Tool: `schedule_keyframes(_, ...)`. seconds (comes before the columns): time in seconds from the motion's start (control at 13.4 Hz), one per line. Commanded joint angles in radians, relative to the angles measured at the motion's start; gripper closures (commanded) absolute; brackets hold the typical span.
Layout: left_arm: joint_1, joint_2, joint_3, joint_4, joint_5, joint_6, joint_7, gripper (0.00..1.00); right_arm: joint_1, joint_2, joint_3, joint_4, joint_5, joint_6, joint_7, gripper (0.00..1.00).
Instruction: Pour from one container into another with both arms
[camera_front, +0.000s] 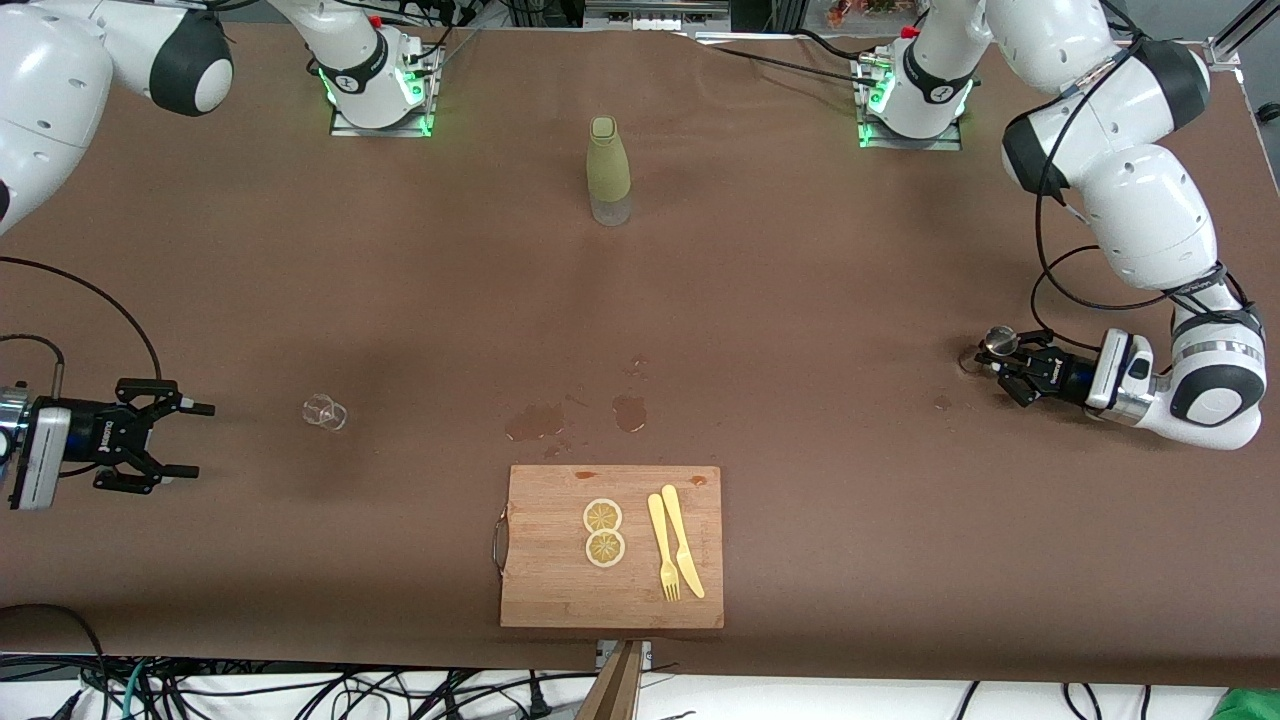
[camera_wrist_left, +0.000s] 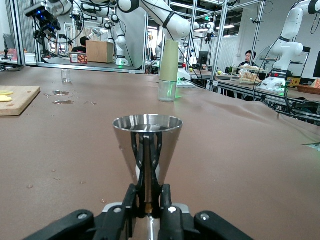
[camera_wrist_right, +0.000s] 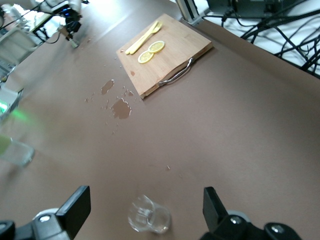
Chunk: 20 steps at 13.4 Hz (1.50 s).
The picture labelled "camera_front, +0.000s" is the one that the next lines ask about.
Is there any steel jigger measuring cup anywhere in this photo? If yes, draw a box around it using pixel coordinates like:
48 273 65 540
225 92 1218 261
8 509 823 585
960 327 1021 376

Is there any brown table cover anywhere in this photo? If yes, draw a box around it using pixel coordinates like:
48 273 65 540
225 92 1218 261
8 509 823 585
0 18 1280 691

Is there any yellow plastic knife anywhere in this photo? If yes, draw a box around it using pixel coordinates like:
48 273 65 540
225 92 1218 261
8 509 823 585
661 484 706 599

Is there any green bag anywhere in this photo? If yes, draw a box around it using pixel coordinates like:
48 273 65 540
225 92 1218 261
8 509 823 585
1210 688 1280 720

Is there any yellow plastic fork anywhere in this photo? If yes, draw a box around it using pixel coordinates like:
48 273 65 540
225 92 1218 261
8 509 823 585
647 492 682 603

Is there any wooden cutting board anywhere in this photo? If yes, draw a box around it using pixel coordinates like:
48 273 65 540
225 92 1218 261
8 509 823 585
492 464 725 631

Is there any green sleeved glass bottle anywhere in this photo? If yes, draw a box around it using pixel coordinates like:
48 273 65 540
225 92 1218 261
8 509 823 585
586 116 633 227

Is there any grey metal rack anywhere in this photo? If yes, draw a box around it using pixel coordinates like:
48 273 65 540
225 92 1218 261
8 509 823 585
585 0 731 33

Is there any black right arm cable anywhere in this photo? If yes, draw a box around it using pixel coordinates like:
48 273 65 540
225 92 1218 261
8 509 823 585
0 257 166 401

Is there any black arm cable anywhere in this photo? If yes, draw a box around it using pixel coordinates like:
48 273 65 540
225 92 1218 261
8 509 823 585
0 257 166 401
1028 35 1251 351

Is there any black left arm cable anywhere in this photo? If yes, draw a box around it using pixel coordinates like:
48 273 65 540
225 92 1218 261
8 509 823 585
1028 35 1251 351

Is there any black floor cable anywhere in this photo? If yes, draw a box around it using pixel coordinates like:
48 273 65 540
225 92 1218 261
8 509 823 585
0 603 109 720

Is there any teal floor cable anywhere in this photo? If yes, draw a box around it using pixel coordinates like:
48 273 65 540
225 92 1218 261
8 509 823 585
95 665 171 720

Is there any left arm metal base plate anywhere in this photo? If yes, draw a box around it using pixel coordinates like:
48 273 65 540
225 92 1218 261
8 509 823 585
857 55 964 151

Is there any aluminium frame profile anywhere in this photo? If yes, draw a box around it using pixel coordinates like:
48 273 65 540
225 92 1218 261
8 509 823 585
1205 0 1280 71

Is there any black cable on table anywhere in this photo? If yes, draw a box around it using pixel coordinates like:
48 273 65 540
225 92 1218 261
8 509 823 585
690 38 883 93

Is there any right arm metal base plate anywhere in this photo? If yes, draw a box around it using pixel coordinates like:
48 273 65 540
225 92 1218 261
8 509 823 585
330 45 438 138

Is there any metal table bracket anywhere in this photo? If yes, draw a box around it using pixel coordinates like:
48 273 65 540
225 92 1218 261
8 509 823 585
596 640 654 673

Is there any wooden post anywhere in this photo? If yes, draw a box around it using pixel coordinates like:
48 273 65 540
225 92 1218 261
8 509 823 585
578 640 642 720

